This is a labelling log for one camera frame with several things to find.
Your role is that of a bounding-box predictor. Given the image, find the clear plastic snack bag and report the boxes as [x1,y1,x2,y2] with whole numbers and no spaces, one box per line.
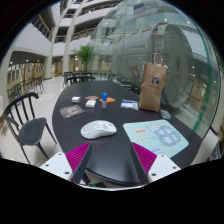
[59,104,87,120]

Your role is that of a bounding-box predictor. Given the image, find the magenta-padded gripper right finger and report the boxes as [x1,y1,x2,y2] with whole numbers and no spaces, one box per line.
[129,142,182,185]

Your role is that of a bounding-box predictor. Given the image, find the black spindle-back chair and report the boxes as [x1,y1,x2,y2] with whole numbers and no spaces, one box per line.
[2,91,58,165]

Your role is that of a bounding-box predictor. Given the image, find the light blue printed mouse pad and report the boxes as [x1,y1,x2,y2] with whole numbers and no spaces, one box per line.
[122,119,190,158]

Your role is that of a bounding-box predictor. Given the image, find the dark grey phone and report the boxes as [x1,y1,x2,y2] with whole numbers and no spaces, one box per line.
[159,109,172,121]

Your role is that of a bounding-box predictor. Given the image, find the black chairs behind table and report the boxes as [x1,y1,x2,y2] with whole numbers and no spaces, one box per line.
[61,70,98,88]

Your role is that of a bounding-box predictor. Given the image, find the flat orange card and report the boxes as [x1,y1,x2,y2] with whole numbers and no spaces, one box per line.
[98,96,116,104]

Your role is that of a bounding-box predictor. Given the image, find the green potted plant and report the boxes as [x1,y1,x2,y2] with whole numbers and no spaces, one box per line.
[72,44,99,72]

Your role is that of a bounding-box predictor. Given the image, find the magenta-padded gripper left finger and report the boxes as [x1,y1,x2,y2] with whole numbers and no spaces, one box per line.
[39,141,94,185]

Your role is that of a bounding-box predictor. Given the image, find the brown paper bag with handles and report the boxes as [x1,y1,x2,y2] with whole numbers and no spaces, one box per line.
[138,52,169,113]

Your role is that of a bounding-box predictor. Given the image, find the white perforated computer mouse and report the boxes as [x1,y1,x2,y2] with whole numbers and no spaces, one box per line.
[80,119,118,140]

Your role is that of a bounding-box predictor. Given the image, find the small bottle with blue cap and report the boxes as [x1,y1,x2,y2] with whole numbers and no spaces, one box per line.
[101,92,108,109]

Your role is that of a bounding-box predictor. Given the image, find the far group of black chairs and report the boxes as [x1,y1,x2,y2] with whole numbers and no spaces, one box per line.
[6,75,46,101]

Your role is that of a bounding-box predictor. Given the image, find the white flat box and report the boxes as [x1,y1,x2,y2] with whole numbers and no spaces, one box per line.
[85,99,97,109]

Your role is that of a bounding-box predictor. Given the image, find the white and blue plastic packet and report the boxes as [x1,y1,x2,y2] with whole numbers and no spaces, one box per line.
[120,98,140,111]

